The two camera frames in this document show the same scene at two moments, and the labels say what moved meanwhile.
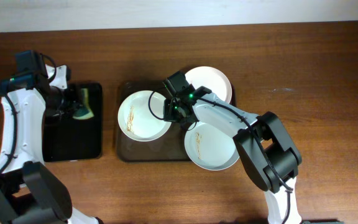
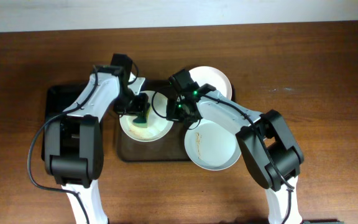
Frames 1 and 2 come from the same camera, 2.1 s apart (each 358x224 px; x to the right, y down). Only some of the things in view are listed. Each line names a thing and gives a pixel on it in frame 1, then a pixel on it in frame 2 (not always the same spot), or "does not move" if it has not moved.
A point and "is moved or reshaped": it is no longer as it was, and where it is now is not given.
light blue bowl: (209, 149) does not move
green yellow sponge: (84, 111) is moved or reshaped
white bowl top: (212, 78) does not move
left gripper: (73, 101) to (138, 106)
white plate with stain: (141, 116) does not move
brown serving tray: (170, 147) does not move
